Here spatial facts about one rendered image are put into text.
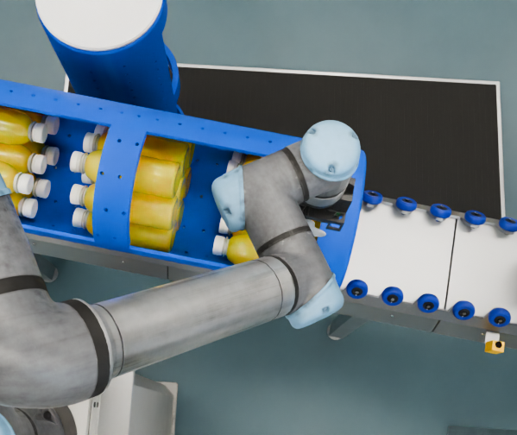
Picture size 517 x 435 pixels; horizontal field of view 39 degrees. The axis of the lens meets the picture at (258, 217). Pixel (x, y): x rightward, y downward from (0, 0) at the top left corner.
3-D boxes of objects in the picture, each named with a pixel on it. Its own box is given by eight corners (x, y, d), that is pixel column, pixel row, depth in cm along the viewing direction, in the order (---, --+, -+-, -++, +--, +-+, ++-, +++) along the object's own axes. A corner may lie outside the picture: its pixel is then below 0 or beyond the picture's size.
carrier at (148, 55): (154, 195, 242) (205, 129, 248) (111, 78, 157) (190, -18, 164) (85, 148, 245) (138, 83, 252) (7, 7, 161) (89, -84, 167)
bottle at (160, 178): (175, 170, 134) (75, 151, 134) (171, 205, 137) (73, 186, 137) (183, 157, 140) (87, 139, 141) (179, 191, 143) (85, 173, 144)
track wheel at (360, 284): (369, 286, 151) (370, 280, 153) (348, 282, 151) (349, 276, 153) (365, 302, 154) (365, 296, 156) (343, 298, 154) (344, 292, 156)
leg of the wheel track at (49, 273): (55, 284, 248) (-3, 242, 188) (39, 280, 249) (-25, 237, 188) (59, 267, 250) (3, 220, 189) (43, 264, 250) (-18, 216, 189)
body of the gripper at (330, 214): (338, 235, 117) (349, 214, 105) (285, 223, 117) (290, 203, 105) (346, 189, 119) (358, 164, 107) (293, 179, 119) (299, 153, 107)
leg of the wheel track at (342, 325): (342, 341, 246) (377, 318, 186) (325, 337, 246) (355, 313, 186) (345, 324, 248) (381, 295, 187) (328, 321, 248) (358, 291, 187)
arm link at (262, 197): (242, 250, 89) (324, 214, 91) (205, 171, 92) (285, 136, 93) (242, 264, 97) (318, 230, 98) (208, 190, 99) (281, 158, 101)
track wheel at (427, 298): (442, 300, 151) (441, 294, 153) (420, 296, 151) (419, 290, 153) (436, 316, 154) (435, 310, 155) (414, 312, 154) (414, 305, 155)
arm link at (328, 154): (286, 131, 92) (347, 105, 93) (280, 160, 102) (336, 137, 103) (313, 186, 90) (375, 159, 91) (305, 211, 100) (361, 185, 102)
